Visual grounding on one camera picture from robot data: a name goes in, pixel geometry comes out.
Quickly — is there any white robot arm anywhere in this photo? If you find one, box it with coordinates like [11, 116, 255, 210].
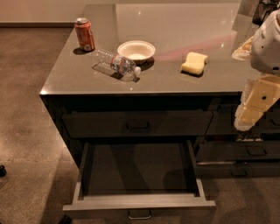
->
[232, 10, 280, 131]

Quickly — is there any white paper bowl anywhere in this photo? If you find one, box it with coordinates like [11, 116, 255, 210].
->
[117, 40, 156, 64]

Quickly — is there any yellow sponge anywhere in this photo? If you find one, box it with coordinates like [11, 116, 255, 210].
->
[181, 52, 208, 75]

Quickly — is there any clear plastic water bottle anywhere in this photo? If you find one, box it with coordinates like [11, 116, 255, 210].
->
[92, 49, 141, 81]

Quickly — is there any black wheel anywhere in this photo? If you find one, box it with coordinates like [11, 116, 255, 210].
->
[58, 214, 72, 224]
[0, 165, 7, 178]

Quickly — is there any black wheel at bottom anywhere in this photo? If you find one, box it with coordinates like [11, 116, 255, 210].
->
[58, 214, 72, 224]

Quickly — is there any grey kitchen counter cabinet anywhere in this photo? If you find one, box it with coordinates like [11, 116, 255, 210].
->
[40, 0, 279, 166]

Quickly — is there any orange soda can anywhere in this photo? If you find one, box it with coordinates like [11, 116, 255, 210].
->
[74, 17, 95, 52]

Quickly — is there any black wire dish rack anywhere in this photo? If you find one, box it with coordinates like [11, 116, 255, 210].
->
[252, 0, 280, 25]

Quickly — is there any black wheel at left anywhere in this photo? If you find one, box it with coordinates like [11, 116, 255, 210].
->
[0, 165, 7, 178]

